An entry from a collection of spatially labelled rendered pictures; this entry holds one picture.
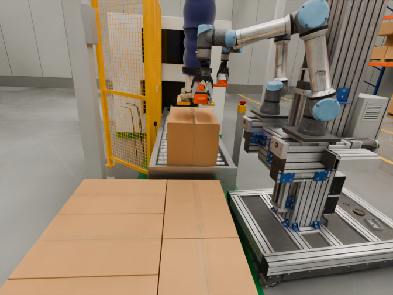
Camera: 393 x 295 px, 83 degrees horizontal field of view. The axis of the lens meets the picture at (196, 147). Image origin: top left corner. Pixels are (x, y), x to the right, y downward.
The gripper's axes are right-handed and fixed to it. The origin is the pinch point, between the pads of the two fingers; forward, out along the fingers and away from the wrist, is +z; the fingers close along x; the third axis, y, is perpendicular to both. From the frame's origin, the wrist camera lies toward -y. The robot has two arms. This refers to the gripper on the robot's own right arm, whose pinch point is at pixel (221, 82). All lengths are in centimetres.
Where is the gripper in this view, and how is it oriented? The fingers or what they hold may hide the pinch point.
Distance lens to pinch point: 218.6
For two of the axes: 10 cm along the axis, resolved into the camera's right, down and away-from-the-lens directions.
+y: 0.7, 3.6, -9.3
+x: 10.0, 0.3, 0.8
